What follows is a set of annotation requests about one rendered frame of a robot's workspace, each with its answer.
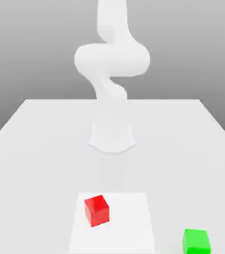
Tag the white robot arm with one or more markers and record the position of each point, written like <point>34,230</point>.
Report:
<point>112,59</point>

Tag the small red cube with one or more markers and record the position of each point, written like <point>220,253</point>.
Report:
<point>97,211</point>

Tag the small green cube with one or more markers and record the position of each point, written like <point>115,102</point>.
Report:
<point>196,242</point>

